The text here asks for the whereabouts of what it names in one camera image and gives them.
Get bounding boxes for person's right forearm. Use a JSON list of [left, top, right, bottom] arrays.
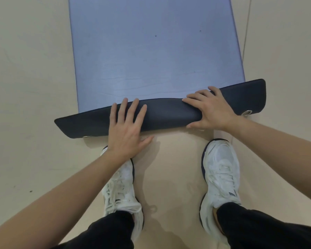
[[228, 116, 311, 206]]

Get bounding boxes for person's left white sneaker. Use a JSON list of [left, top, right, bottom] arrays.
[[100, 145, 145, 241]]

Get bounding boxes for person's white sneaker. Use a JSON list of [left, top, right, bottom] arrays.
[[199, 138, 242, 244], [100, 145, 145, 241]]

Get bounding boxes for grey yoga mat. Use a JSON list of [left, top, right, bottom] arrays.
[[54, 0, 267, 139]]

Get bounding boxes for person's right hand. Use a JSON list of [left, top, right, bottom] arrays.
[[182, 86, 240, 132]]

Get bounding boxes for person's left hand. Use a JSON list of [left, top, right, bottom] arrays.
[[106, 98, 155, 160]]

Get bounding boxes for person's left forearm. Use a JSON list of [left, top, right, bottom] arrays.
[[0, 150, 130, 249]]

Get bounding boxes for person's right white sneaker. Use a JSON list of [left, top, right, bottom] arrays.
[[199, 138, 242, 244]]

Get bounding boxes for black trousers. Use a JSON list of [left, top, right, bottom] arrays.
[[51, 202, 311, 249]]

